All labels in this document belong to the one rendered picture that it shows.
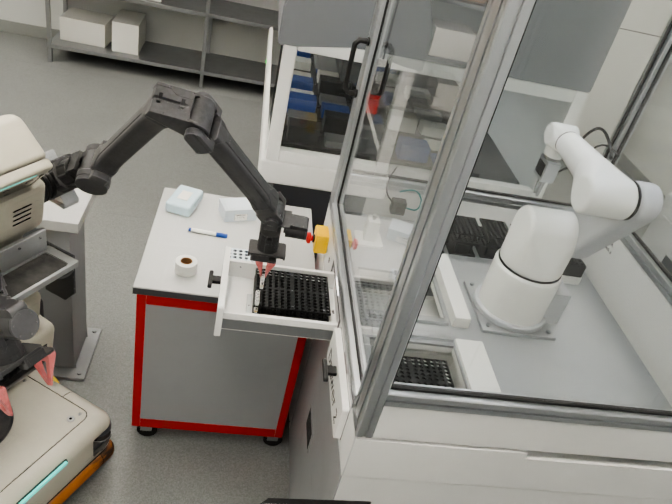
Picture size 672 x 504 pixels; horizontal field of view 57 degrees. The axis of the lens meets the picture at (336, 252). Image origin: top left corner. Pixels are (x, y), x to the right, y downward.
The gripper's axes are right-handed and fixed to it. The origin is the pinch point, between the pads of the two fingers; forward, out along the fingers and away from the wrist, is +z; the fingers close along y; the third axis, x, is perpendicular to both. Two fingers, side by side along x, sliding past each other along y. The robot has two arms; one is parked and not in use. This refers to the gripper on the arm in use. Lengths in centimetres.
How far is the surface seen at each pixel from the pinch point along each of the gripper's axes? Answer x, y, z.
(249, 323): 10.7, 2.0, 9.6
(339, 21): -83, -15, -50
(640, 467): 49, -97, 6
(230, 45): -421, 46, 78
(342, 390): 37.1, -22.1, 3.5
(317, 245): -32.2, -17.6, 10.0
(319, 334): 10.1, -18.1, 11.1
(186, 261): -24.1, 24.4, 18.0
